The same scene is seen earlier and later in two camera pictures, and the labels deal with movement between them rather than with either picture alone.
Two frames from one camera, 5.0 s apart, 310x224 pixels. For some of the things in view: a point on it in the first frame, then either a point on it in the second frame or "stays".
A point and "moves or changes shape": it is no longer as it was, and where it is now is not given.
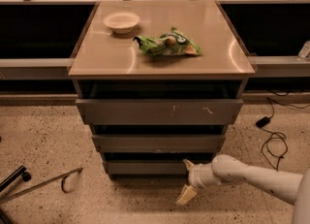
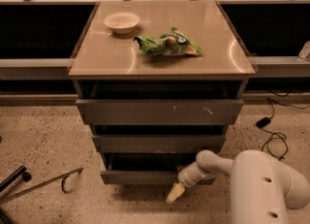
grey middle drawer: (159, 143) stays
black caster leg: (19, 172) stays
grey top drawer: (160, 111) stays
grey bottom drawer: (147, 167) moves or changes shape
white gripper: (195, 176) -> (186, 177)
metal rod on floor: (44, 183) stays
